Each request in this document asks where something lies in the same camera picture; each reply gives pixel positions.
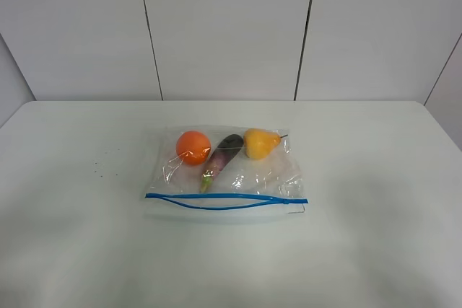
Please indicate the clear zip bag blue zipper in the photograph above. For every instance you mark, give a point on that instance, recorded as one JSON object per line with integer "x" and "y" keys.
{"x": 274, "y": 183}

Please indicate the purple eggplant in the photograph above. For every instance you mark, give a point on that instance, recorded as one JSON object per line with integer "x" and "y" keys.
{"x": 226, "y": 150}

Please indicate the yellow pear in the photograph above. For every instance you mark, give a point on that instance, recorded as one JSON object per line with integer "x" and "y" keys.
{"x": 259, "y": 143}

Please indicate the orange fruit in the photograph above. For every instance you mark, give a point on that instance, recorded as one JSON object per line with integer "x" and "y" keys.
{"x": 193, "y": 148}

